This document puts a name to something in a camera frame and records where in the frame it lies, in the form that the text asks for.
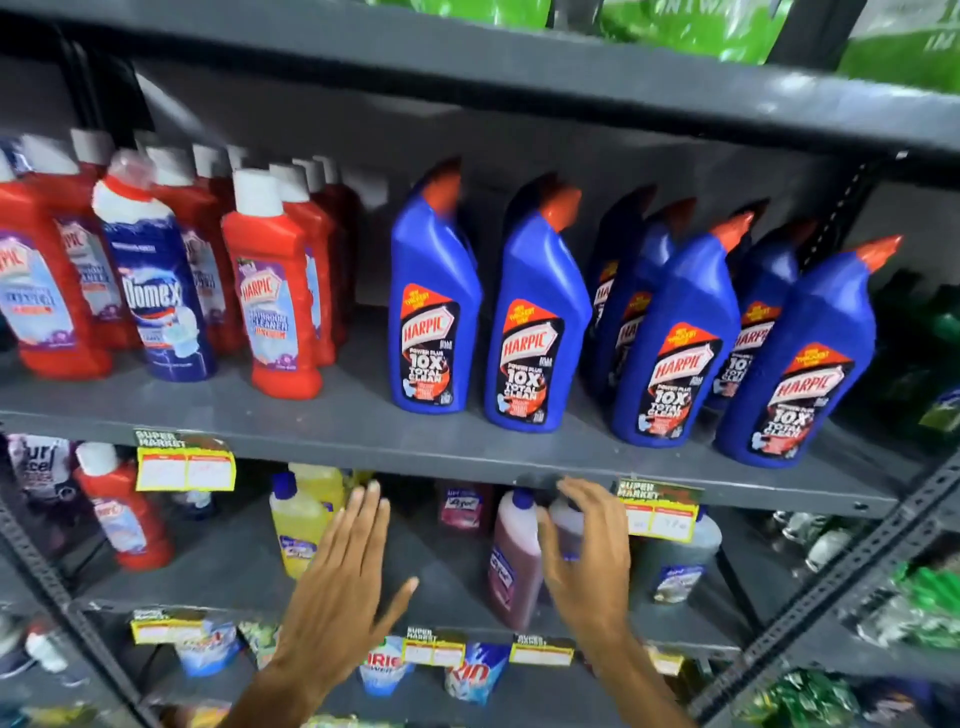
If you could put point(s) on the person's left hand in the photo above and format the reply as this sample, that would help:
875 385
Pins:
330 607

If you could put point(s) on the person's right hand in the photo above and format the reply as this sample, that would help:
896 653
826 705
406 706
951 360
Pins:
596 585

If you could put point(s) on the person's left little finger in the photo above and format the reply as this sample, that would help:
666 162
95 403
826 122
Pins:
337 534

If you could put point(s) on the person's left thumb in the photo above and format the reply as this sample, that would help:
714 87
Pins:
396 600

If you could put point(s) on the dark blue white-shouldered bottle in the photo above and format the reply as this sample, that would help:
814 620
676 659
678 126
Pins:
150 251

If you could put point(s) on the row of blue toilet cleaners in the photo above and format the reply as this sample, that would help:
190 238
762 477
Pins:
435 255

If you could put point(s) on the person's right thumb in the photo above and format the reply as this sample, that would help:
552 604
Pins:
549 551

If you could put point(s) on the yellow liquid bottle blue cap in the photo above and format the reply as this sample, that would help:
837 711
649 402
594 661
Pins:
296 525
322 484

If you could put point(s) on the small white bottles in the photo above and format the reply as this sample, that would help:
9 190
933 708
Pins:
821 540

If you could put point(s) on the green plastic packet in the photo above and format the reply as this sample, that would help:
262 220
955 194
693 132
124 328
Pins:
697 26
487 9
904 52

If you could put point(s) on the person's left forearm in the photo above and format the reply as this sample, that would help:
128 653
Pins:
274 697

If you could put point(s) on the person's right forearm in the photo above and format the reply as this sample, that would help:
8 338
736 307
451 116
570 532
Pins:
637 690

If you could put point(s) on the pink cleaner packet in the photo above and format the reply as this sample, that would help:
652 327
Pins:
463 506

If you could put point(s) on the row of red cleaner bottles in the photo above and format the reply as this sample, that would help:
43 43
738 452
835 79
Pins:
274 244

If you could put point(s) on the group of dark green bottles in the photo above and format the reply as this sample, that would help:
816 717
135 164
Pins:
919 352

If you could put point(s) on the small white bottle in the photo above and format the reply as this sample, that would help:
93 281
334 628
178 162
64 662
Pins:
45 651

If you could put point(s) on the maroon liquid bottle blue cap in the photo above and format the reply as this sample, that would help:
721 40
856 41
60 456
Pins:
516 559
568 525

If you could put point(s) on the grey metal shelving rack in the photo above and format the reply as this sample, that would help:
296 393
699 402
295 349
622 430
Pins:
337 424

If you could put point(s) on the green shiny packets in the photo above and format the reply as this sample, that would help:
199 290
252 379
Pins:
802 701

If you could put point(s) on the pile of green white packets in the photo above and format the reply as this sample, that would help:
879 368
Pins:
919 607

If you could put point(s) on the blue white detergent packet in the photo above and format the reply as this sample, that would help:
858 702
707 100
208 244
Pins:
208 649

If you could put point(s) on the purple white detergent packet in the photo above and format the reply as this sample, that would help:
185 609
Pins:
41 465

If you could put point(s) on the red bottle with white cap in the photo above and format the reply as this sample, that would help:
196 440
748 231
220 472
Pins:
124 487

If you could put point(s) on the yellow shelf price label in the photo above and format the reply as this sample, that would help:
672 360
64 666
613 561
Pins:
166 628
666 661
433 651
184 469
541 652
660 514

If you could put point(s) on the person's left middle finger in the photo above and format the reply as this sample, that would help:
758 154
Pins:
370 521

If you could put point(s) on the grey-green liquid bottle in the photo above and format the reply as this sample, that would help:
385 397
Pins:
675 559

